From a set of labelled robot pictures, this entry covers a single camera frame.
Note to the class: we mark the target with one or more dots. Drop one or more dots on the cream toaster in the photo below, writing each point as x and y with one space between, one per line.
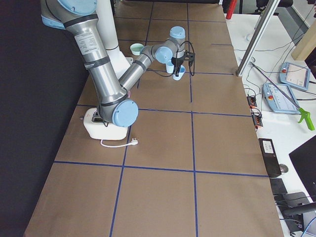
101 130

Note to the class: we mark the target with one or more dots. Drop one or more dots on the black box with label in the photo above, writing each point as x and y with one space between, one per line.
269 157

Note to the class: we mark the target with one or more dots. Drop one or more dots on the orange black connector board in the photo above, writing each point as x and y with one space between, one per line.
255 112

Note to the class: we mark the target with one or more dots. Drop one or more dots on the red cylinder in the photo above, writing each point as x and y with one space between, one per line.
231 9

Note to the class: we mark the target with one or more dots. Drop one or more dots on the teach pendant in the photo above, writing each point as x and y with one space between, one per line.
276 101
294 75

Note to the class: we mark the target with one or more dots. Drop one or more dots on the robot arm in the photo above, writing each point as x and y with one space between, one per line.
92 24

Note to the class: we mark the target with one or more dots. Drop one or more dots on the green bowl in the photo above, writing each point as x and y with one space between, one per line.
136 48

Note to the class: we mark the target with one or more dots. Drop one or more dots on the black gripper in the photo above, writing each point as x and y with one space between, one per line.
177 61

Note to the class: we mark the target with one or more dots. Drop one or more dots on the near teach pendant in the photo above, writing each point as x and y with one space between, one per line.
276 101

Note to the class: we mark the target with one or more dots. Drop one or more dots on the far teach pendant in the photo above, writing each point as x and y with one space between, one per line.
294 75

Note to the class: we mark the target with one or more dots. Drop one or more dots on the white camera mast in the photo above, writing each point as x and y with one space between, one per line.
107 32

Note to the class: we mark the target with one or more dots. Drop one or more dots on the black monitor corner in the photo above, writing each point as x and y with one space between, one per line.
304 161

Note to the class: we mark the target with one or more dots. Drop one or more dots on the reach grabber tool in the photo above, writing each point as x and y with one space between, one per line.
305 115

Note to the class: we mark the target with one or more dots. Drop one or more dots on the aluminium frame post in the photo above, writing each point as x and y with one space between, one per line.
261 26

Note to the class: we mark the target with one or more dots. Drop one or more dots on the light blue cup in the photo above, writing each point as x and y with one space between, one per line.
169 67
178 76

